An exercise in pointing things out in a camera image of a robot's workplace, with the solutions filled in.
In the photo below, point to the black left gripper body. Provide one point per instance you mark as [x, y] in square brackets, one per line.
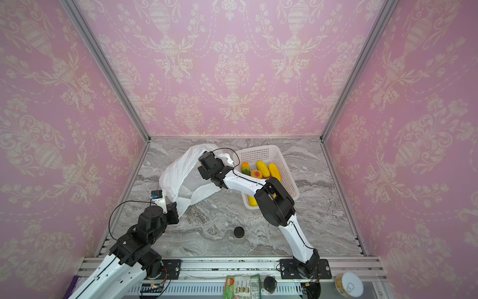
[170, 218]

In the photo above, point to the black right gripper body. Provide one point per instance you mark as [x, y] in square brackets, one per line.
[205, 164]

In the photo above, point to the white plastic bag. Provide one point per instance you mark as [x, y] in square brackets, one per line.
[182, 183]

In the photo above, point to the orange green toy mango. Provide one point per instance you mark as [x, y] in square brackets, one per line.
[245, 169]

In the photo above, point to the round yellow toy lemon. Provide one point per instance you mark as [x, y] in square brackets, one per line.
[256, 174]

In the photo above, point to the yellow toy corn fruit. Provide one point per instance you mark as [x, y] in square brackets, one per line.
[263, 169]

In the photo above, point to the long yellow toy fruit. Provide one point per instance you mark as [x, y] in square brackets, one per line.
[252, 201]

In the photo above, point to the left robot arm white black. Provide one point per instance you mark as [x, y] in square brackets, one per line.
[132, 259]

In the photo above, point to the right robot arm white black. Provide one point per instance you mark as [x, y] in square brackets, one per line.
[275, 203]

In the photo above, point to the yellow ridged toy fruit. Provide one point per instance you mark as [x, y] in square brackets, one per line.
[274, 171]

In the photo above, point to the white perforated plastic basket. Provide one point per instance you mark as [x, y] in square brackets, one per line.
[268, 154]

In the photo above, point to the small black cylinder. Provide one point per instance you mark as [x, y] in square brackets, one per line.
[239, 232]

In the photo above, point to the green snack packet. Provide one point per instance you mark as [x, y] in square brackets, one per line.
[242, 287]

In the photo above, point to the dark lidded jar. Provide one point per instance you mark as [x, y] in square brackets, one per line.
[269, 284]

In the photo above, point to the yellow tin can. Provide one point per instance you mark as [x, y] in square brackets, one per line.
[349, 285]

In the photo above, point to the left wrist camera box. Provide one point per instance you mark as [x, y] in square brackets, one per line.
[158, 199]

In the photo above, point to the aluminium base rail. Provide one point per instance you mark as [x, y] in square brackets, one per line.
[205, 277]

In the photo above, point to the silver left corner post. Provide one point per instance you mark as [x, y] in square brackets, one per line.
[96, 51]

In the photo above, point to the silver corner post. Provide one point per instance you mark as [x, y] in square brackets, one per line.
[96, 51]
[374, 35]

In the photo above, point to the silver right corner post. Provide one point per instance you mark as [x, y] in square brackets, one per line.
[374, 35]

